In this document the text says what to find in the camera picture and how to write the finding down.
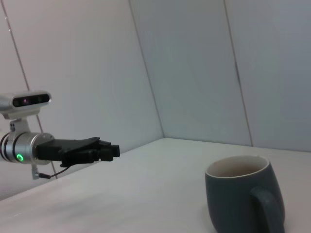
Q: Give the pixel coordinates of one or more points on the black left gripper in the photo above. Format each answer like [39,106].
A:
[70,150]

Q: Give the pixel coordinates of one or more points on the grey ceramic cup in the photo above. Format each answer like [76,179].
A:
[230,199]

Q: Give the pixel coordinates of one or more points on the silver camera mount bracket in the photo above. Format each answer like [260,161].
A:
[19,126]

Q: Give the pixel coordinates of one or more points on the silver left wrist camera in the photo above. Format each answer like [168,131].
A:
[29,100]

